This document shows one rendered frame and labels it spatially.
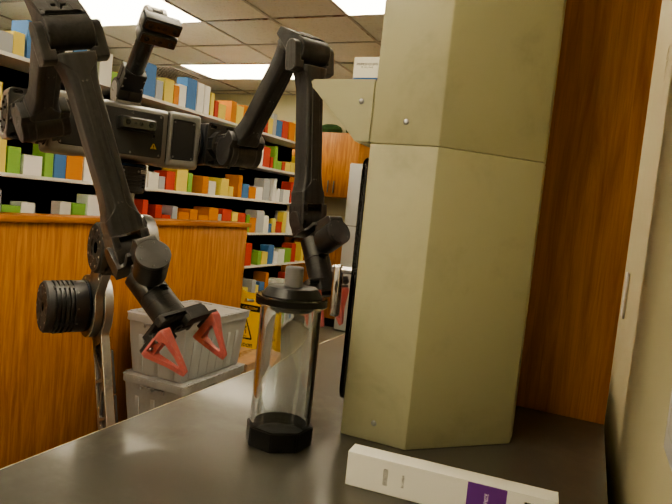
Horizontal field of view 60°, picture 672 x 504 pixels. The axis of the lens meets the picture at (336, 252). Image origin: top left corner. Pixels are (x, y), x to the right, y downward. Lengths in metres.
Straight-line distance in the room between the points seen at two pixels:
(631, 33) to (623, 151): 0.22
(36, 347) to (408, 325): 2.38
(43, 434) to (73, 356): 0.38
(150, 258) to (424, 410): 0.50
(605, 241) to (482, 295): 0.35
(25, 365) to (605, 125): 2.59
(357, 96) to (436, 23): 0.16
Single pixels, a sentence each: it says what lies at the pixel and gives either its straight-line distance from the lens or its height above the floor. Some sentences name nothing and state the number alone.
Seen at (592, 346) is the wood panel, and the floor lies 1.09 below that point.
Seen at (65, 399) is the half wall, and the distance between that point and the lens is 3.29.
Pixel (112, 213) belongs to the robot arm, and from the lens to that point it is 1.08.
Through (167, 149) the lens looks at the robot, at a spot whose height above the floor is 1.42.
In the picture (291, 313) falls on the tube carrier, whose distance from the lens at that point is 0.85.
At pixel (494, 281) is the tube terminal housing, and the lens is 0.98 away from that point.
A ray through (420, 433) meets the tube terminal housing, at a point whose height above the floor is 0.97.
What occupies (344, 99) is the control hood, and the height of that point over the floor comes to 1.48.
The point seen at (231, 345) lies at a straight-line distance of 3.50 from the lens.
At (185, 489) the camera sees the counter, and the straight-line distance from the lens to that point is 0.80.
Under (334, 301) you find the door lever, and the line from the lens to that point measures 1.01.
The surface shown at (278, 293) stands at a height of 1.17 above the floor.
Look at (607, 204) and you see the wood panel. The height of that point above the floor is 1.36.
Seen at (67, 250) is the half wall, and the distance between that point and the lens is 3.09.
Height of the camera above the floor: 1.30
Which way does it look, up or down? 4 degrees down
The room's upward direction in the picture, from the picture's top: 6 degrees clockwise
